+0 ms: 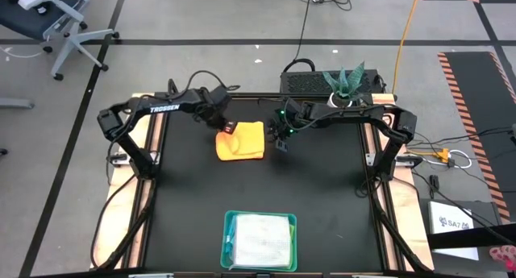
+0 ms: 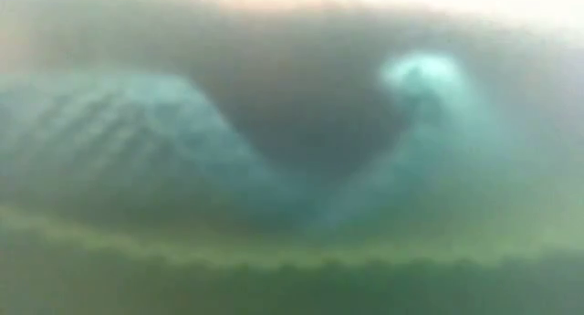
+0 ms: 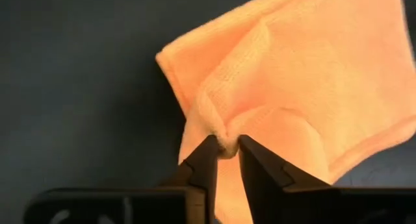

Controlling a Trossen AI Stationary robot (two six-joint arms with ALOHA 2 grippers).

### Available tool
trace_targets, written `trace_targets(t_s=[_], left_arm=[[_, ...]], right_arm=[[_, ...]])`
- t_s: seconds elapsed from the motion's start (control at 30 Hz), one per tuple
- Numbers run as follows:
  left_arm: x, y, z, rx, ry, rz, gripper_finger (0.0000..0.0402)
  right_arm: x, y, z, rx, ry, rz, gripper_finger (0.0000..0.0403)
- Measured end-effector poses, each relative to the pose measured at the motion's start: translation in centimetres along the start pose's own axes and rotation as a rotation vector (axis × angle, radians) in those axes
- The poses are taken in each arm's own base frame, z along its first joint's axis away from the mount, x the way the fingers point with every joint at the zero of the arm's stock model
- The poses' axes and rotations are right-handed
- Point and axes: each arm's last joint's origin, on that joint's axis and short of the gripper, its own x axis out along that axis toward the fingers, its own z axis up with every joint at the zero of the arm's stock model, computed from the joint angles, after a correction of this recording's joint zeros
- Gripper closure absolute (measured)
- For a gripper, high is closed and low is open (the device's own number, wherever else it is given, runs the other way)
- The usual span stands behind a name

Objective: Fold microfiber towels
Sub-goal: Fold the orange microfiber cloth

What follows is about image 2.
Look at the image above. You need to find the teal microfiber towel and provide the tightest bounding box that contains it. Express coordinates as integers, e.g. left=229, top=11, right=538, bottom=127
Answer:
left=0, top=52, right=516, bottom=236

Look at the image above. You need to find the lime green microfiber towel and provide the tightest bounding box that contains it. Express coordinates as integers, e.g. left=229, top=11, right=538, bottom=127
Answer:
left=0, top=205, right=584, bottom=315

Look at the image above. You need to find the teal translucent plastic tray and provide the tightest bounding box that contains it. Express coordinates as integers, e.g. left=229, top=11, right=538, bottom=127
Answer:
left=0, top=0, right=584, bottom=315

